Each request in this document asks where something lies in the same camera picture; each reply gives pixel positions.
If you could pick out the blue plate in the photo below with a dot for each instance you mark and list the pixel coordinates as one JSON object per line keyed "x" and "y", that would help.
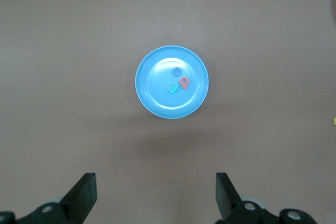
{"x": 157, "y": 98}

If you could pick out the teal letter j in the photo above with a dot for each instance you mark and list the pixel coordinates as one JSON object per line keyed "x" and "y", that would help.
{"x": 175, "y": 87}

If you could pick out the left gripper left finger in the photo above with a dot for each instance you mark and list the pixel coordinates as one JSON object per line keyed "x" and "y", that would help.
{"x": 78, "y": 203}

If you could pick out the brown table cover sheet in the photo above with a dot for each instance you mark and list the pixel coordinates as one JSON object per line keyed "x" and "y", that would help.
{"x": 78, "y": 51}

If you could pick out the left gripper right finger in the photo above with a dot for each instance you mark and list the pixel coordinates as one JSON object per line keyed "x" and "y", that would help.
{"x": 231, "y": 203}

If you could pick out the coral letter p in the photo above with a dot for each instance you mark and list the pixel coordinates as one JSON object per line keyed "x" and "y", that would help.
{"x": 184, "y": 86}

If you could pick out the blue letter o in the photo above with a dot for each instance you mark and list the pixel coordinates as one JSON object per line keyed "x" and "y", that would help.
{"x": 173, "y": 72}

